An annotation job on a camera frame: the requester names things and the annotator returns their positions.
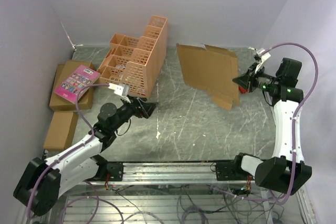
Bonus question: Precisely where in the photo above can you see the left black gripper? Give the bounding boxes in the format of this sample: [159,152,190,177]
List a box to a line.
[110,94,158,132]

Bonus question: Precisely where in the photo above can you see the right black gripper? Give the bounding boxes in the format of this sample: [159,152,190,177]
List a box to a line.
[233,62,280,93]

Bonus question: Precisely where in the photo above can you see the brown cardboard box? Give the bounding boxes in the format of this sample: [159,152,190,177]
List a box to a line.
[176,44,240,111]

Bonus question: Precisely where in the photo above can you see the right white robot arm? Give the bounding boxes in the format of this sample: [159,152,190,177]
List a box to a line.
[215,58,312,195]

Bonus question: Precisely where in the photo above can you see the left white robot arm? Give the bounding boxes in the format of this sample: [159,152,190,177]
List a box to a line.
[13,97,158,216]

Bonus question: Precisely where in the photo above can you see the small closed cardboard box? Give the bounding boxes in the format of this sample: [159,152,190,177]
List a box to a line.
[44,112,78,152]

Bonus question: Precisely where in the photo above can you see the large closed cardboard box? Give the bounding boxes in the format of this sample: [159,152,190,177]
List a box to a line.
[49,60,96,112]

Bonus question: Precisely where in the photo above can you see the red small object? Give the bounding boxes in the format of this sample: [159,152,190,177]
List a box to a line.
[238,86,248,94]

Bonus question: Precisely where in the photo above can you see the orange plastic organizer rack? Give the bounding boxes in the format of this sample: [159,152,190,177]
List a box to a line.
[98,16,168,99]

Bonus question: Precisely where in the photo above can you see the pink book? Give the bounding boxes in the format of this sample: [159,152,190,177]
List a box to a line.
[54,64,101,104]

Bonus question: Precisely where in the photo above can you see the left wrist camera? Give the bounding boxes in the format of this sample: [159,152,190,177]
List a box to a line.
[108,83,131,103]

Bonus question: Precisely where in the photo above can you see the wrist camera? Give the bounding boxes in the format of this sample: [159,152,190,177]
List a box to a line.
[108,83,131,103]
[254,48,271,72]

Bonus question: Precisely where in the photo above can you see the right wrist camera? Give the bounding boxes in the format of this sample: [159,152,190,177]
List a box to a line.
[254,48,271,72]

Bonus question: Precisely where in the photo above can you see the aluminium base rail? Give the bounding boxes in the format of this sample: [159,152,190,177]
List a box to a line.
[39,161,305,185]

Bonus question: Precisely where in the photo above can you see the tangled floor cables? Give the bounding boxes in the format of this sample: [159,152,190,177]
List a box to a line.
[60,182,289,224]

